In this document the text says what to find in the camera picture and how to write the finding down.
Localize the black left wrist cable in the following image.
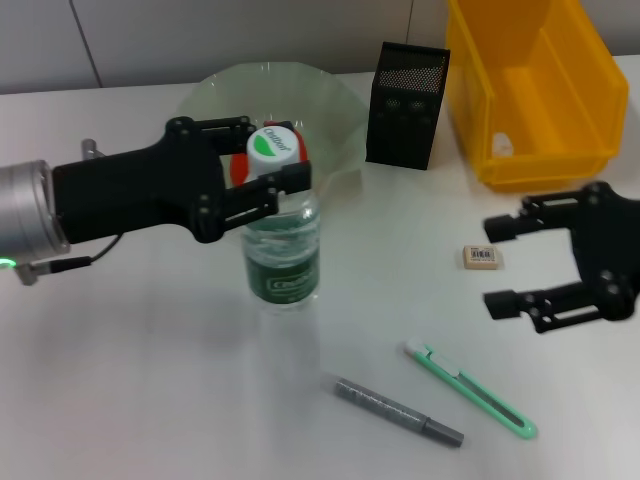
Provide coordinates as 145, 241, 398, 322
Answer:
14, 232, 124, 287

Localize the green glass fruit plate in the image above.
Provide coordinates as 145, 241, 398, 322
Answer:
174, 60, 370, 201

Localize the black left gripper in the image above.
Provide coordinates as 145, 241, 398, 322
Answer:
51, 114, 313, 246

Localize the yellow plastic bin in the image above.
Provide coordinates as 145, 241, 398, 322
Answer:
444, 0, 630, 194

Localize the beige eraser with barcode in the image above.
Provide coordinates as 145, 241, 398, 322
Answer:
462, 244, 505, 272

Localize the grey marker pen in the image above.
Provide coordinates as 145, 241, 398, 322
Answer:
319, 372, 465, 449

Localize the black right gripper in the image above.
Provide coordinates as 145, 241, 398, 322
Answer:
482, 180, 640, 335

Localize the green utility knife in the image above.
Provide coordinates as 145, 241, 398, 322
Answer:
404, 337, 540, 441

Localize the black mesh pen holder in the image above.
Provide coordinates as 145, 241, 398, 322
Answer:
364, 41, 452, 172

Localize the clear green-label water bottle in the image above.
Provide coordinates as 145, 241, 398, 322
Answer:
240, 125, 322, 314

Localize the red soft tomato toy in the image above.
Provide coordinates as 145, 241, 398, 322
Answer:
228, 118, 309, 190

